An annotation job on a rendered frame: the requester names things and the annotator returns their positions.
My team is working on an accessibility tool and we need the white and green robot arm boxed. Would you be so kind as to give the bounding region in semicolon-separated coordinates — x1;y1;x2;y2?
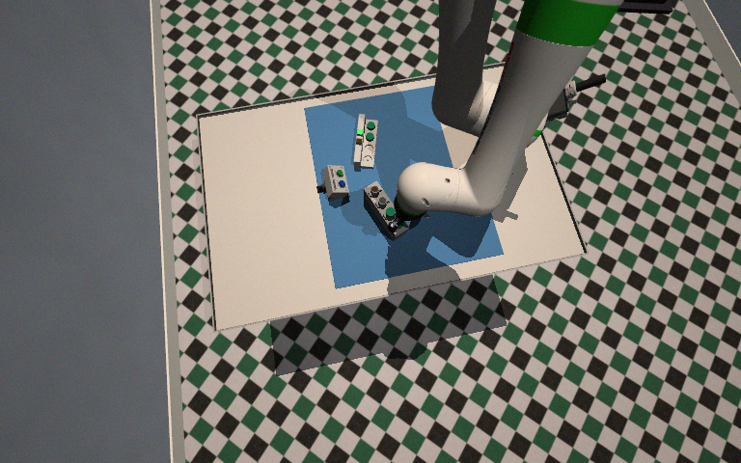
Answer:
394;0;624;221

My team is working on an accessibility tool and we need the small sloping desk with blue and green keys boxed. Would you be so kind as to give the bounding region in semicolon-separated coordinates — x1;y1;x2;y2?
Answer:
316;165;350;201

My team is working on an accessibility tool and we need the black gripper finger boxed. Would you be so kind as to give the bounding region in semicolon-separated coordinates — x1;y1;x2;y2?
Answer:
387;218;405;233

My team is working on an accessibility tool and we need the blue flat mat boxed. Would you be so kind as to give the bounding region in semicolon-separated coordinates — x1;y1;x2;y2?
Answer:
304;86;504;288

